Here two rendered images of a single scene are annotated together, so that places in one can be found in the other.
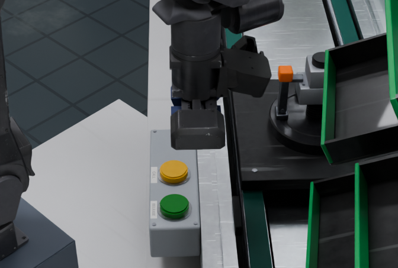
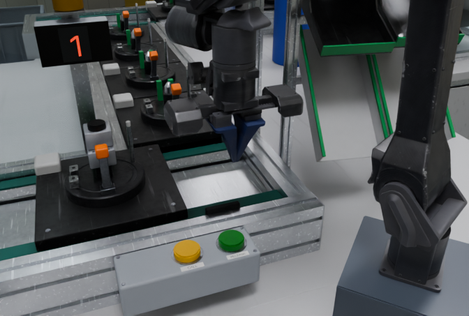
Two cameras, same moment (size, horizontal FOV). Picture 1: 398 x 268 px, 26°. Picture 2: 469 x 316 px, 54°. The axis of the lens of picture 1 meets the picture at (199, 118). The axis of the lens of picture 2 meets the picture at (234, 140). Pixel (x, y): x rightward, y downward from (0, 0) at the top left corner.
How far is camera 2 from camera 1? 1.20 m
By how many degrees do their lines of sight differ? 85
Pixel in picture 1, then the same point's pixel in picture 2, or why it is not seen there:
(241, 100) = (72, 228)
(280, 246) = not seen: hidden behind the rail
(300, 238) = (210, 200)
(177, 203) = (230, 235)
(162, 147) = (149, 271)
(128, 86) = not seen: outside the picture
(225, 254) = (265, 207)
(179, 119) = (289, 95)
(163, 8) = (258, 19)
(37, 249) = not seen: hidden behind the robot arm
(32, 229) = (375, 243)
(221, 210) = (220, 217)
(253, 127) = (114, 213)
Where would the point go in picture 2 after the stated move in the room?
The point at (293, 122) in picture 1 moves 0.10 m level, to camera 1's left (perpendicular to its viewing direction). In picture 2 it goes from (116, 183) to (123, 218)
